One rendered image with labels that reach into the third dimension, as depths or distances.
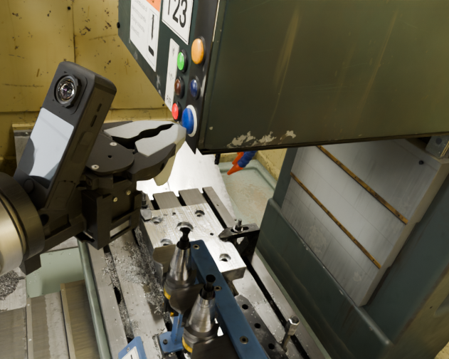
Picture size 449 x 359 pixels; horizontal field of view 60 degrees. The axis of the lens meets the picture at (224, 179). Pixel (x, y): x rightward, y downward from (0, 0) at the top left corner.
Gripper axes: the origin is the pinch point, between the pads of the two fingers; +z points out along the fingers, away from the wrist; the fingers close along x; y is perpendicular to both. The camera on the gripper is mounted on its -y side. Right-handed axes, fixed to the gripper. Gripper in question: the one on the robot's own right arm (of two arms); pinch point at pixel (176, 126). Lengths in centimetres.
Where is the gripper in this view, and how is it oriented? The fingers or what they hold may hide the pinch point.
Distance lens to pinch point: 44.1
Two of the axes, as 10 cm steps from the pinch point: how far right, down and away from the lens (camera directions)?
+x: 8.0, 4.4, -4.1
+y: -1.7, 8.2, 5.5
